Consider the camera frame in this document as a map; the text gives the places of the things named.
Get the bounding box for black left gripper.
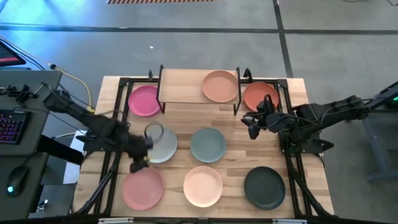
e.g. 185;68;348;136
123;133;155;174

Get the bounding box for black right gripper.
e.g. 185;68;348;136
241;108;287;140

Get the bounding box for light grey plate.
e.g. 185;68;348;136
145;126;178;164

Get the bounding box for terracotta orange plate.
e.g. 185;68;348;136
243;82;280;112

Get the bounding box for salmon pink plate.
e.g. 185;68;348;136
121;166;165;211

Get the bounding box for grey-green plate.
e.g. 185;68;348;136
190;127;227;164

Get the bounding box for magenta plate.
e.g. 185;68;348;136
127;85;161;118

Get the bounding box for dark green plate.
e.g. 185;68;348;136
244;166;286;211

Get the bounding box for pale cream plate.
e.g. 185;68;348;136
183;166;224;208

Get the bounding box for peach orange plate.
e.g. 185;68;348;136
201;70;239;103

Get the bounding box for white paper sheet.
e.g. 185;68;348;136
63;129;88;185

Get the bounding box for black flat bar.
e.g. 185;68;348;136
37;135;85;166

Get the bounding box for workbench with blue-grey legs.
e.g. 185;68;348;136
362;80;398;182

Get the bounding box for black computer mouse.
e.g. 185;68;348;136
5;166;29;197

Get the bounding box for black backlit keyboard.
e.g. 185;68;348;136
0;109;32;146

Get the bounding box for black clamp tool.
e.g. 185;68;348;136
6;81;50;106

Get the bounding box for grey side desk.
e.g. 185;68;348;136
0;70;63;156

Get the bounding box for computer monitor red screen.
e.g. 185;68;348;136
0;40;27;68

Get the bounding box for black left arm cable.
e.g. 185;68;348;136
144;121;165;144

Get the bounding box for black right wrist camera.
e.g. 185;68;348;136
263;94;278;113

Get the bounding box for black aluminium table frame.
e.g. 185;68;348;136
71;70;335;218

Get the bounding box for silver metal bracket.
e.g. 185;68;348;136
272;218;308;224
98;217;134;224

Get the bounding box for wooden shelf black metal frame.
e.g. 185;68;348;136
156;64;243;116

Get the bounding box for yellow cable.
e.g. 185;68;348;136
49;63;96;113

